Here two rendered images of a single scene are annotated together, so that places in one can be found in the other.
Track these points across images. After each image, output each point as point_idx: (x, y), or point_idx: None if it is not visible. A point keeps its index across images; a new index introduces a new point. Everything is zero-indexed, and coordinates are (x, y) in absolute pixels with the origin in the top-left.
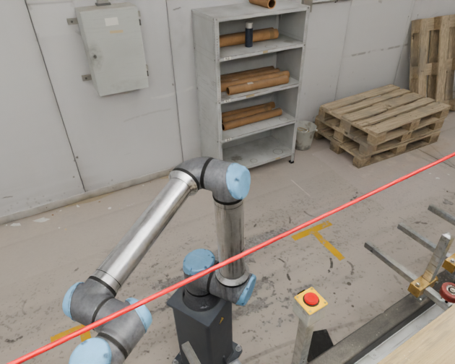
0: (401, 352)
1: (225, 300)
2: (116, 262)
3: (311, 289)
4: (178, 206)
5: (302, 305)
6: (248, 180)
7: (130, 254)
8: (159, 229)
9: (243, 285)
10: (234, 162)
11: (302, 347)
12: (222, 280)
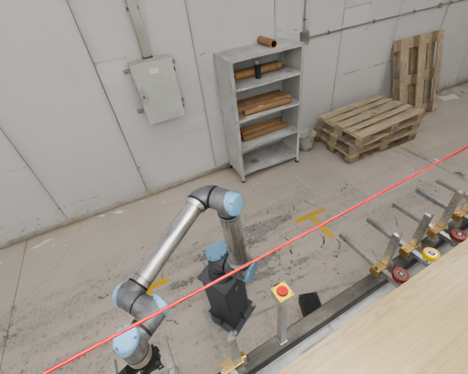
0: (356, 321)
1: None
2: (146, 268)
3: (283, 283)
4: (191, 223)
5: (275, 295)
6: (241, 202)
7: (156, 262)
8: (177, 241)
9: (247, 268)
10: (230, 190)
11: (281, 320)
12: (231, 266)
